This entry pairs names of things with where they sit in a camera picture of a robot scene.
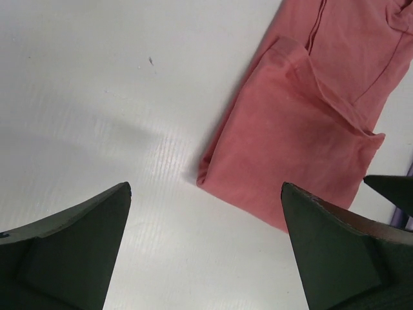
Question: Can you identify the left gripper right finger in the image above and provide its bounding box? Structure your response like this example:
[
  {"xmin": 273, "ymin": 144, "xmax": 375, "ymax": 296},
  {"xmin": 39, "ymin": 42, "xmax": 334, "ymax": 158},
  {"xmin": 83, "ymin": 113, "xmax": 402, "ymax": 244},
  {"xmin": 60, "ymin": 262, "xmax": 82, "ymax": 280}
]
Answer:
[{"xmin": 281, "ymin": 183, "xmax": 412, "ymax": 309}]

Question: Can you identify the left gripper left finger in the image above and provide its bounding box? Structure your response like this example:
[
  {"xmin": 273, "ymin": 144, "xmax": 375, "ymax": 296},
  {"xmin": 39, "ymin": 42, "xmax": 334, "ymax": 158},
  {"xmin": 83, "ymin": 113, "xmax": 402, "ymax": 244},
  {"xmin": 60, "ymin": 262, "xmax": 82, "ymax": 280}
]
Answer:
[{"xmin": 1, "ymin": 182, "xmax": 132, "ymax": 309}]

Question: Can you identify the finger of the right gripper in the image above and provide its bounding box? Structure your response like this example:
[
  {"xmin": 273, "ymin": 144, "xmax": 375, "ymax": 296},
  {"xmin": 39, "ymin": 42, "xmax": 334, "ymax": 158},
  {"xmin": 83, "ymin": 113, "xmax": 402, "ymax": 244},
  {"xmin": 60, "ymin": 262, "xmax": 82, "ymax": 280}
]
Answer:
[{"xmin": 363, "ymin": 175, "xmax": 412, "ymax": 217}]

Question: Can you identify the pink red t shirt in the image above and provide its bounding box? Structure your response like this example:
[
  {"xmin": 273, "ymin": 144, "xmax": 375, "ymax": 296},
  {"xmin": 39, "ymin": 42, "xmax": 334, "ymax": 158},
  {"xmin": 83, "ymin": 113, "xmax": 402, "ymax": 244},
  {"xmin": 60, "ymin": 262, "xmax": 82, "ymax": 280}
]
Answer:
[{"xmin": 196, "ymin": 0, "xmax": 412, "ymax": 230}]

